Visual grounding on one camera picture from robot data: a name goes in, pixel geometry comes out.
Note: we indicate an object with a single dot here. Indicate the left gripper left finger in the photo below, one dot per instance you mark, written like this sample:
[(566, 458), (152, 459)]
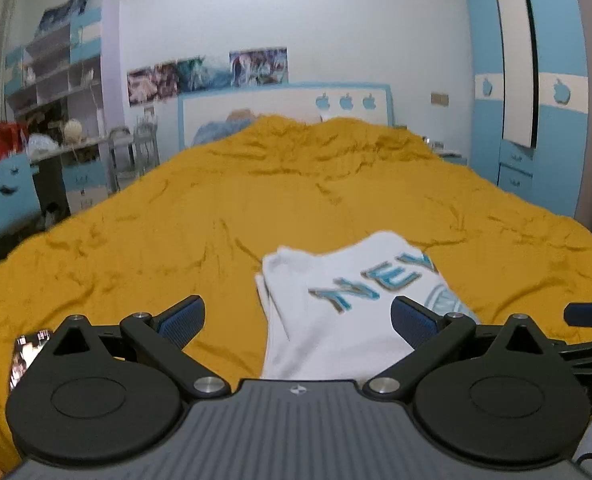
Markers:
[(159, 341)]

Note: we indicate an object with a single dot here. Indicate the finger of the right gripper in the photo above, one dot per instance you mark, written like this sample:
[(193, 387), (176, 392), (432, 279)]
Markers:
[(578, 314)]

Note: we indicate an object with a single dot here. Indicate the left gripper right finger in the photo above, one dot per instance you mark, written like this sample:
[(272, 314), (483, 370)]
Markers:
[(432, 337)]

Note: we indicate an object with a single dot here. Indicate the white Nevada sweatshirt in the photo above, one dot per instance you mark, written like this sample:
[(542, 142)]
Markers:
[(329, 315)]

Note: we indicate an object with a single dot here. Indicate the mustard yellow bed cover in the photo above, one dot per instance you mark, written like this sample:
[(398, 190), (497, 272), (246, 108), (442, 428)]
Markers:
[(202, 222)]

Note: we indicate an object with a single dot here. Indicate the smartphone on bed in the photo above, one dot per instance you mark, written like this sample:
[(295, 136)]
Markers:
[(26, 349)]

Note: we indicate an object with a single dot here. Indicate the bedside table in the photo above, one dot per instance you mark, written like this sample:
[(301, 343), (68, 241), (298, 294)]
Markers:
[(447, 154)]

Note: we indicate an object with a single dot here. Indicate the grey metal chair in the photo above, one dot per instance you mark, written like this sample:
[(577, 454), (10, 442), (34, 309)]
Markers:
[(132, 153)]

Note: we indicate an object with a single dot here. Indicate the cluttered desk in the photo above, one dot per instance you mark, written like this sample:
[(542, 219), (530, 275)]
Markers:
[(70, 180)]

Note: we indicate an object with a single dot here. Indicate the blue face chair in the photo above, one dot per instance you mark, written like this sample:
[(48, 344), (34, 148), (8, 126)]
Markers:
[(19, 200)]

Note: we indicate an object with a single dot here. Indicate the blue pillow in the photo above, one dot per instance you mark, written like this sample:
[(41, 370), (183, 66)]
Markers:
[(217, 130)]

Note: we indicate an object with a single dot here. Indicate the white blue headboard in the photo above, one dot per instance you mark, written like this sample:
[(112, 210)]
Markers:
[(306, 101)]

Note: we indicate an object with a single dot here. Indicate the white blue bookshelf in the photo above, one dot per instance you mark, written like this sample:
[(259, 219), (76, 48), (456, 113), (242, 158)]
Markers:
[(77, 62)]

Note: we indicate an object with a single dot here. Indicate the blue white wardrobe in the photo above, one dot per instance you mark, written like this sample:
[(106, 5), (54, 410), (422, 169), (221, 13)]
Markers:
[(531, 103)]

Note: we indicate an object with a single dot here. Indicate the wall switch plate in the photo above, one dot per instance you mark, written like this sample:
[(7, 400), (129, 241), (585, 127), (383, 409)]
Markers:
[(439, 99)]

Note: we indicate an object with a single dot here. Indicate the wall posters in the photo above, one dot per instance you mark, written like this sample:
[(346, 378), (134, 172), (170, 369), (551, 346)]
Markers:
[(245, 68)]

